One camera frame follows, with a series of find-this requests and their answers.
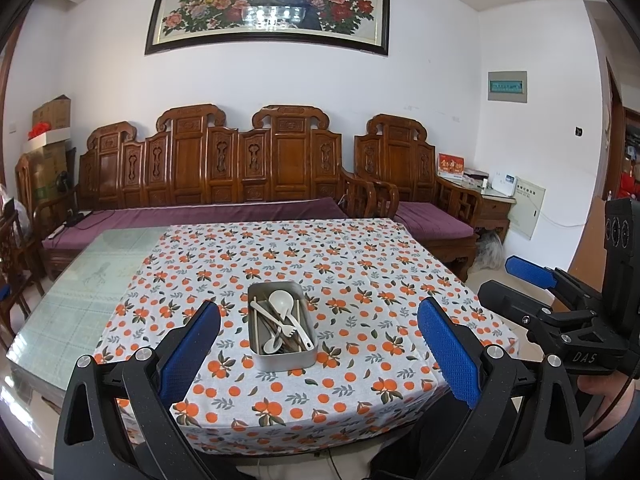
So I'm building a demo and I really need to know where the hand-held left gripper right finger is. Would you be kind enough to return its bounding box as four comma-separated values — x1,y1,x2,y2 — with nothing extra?
416,297,586,480

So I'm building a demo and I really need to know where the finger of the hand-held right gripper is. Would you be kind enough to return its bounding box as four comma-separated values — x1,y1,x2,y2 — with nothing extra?
505,255,607,311
477,279,594,329

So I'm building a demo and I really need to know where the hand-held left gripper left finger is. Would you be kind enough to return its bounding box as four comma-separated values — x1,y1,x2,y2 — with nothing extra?
54,300,222,480

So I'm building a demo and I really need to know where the long white spoon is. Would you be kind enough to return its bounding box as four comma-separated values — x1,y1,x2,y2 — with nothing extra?
262,310,288,355

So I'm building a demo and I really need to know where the rectangular metal tray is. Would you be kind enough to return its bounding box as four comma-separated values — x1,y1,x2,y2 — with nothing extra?
248,281,319,373

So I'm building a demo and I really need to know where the white plastic spork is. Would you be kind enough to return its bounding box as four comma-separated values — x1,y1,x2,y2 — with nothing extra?
252,299,297,337

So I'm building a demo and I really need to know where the white round soup spoon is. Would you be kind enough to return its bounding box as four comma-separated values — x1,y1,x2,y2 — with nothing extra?
269,291,315,350

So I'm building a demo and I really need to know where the person's right forearm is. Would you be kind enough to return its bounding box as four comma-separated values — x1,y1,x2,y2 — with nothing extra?
585,402,640,476

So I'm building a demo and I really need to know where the person's right hand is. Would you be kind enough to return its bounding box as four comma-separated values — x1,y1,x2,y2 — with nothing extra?
577,367,640,413

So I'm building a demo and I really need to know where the white plastic bag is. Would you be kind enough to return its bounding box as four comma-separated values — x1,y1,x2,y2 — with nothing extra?
0,185,31,231
475,235,506,271

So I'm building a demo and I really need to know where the wooden side table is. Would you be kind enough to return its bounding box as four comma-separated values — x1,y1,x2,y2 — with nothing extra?
470,175,516,243

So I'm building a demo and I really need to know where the brown wooden board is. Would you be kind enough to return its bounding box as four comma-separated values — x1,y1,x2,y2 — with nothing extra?
585,195,608,271

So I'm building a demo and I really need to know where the white telephone device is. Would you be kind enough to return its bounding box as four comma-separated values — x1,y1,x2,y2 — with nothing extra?
489,172,517,196

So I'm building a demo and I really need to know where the short purple seat cushion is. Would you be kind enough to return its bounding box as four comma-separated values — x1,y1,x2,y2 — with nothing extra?
395,201,476,240

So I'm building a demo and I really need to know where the red gift box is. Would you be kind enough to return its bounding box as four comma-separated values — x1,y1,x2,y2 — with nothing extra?
437,154,466,178

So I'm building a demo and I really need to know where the orange print tablecloth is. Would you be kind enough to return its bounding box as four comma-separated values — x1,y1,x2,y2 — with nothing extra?
92,219,518,456

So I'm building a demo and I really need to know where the carved wooden armchair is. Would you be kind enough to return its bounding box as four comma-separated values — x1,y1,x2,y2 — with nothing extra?
354,114,483,283

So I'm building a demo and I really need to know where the dark wooden chair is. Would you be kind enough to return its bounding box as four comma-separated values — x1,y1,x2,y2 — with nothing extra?
0,207,46,321

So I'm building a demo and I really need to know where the carved wooden sofa bench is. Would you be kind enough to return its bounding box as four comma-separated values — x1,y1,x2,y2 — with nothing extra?
15,104,401,281

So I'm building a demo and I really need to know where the large cardboard box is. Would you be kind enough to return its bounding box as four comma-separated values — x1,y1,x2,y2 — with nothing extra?
20,142,76,211

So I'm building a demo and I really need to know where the white flat carton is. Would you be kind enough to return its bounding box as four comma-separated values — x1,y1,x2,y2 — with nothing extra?
21,127,71,153

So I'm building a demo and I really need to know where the small cardboard box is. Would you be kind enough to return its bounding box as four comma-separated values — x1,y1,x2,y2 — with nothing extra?
32,95,72,130

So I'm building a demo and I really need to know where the framed peacock flower painting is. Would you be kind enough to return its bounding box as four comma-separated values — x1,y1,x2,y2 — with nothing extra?
144,0,390,57

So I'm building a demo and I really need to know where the black cable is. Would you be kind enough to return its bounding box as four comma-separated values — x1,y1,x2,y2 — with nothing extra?
582,372,640,441

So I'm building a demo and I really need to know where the wooden door frame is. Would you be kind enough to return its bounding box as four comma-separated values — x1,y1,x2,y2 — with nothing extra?
0,25,23,201
605,57,640,201

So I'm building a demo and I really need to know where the grey wall electrical box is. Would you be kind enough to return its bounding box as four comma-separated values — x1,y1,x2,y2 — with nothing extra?
487,71,528,104

